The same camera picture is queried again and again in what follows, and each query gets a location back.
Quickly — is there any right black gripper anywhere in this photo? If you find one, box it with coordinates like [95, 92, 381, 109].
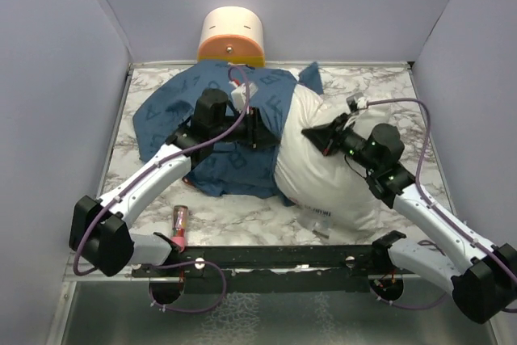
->
[301, 112, 379, 172]

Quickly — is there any round pastel drawer cabinet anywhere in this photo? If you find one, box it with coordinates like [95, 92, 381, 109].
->
[197, 6, 266, 67]

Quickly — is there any purple cable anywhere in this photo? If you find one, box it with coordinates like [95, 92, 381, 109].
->
[363, 97, 517, 314]
[72, 65, 254, 314]

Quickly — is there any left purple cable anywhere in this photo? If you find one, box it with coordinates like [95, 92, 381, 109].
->
[72, 65, 254, 314]

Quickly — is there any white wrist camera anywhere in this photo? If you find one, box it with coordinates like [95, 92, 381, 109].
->
[229, 81, 258, 112]
[346, 93, 368, 115]

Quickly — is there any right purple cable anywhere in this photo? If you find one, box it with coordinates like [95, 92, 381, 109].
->
[363, 97, 517, 314]

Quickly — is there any pink capped small bottle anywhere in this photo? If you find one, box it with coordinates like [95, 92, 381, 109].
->
[171, 205, 190, 252]

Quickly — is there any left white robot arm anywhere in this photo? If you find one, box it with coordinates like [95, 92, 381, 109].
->
[69, 83, 279, 276]

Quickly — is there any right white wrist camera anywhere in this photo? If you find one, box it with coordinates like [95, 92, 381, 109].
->
[346, 93, 368, 115]

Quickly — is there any white pillow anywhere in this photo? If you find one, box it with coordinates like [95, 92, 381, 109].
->
[274, 85, 380, 244]

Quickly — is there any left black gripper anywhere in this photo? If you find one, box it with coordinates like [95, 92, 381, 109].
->
[212, 104, 281, 148]

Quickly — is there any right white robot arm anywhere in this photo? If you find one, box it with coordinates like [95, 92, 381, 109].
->
[302, 114, 516, 324]

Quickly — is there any aluminium frame rail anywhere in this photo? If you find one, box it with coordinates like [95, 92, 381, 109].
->
[64, 267, 138, 282]

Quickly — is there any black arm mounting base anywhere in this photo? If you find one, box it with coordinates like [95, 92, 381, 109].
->
[132, 231, 405, 294]

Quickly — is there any blue patterned pillowcase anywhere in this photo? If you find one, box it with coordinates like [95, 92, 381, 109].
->
[132, 59, 325, 207]

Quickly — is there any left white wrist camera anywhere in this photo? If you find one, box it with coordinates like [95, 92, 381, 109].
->
[229, 81, 258, 112]

